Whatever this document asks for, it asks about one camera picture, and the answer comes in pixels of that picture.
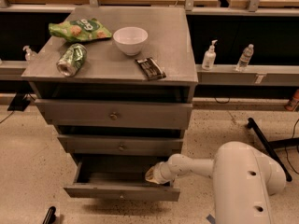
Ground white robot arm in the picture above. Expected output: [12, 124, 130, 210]
[145, 141, 286, 224]

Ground grey middle drawer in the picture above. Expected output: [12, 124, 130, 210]
[58, 134, 183, 156]

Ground black floor box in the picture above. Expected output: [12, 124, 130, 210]
[7, 93, 30, 111]

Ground white pump sanitizer bottle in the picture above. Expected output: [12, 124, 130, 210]
[202, 40, 217, 70]

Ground grey top drawer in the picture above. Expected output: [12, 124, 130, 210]
[36, 99, 192, 130]

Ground grey drawer cabinet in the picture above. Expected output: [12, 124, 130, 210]
[21, 5, 199, 203]

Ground small clear pump bottle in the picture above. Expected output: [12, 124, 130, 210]
[22, 46, 37, 61]

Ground green chip bag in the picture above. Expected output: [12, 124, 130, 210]
[49, 18, 112, 43]

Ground green soda can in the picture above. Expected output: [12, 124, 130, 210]
[56, 43, 87, 77]

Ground black stand base legs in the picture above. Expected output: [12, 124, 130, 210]
[247, 117, 299, 183]

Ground grey bottom drawer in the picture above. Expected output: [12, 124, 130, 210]
[64, 154, 180, 202]

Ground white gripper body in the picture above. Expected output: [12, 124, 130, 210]
[153, 162, 171, 184]

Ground white bowl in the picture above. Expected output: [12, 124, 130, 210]
[113, 27, 148, 56]

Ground grey drawer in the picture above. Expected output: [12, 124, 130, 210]
[64, 154, 180, 202]
[58, 134, 183, 156]
[36, 99, 192, 130]

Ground clear water bottle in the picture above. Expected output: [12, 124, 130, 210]
[235, 44, 254, 72]

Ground black object at floor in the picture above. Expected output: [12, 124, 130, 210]
[42, 206, 56, 224]

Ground black snack wrapper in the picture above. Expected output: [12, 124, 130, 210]
[135, 57, 166, 80]

